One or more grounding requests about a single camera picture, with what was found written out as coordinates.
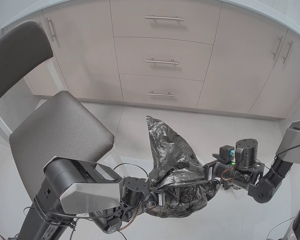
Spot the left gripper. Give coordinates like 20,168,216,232
149,189,167,209

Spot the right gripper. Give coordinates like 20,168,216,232
190,160,235,183

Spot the black plastic bag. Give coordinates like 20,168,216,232
145,115,222,219

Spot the crumpled black plastic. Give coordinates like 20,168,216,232
220,179,241,191

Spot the grey padded chair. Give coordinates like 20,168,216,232
0,20,127,206

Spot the beige cabinet with drawers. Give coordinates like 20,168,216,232
1,0,300,121

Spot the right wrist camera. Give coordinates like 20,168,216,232
212,146,236,165

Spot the black cable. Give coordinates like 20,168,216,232
274,144,300,158
113,162,149,182

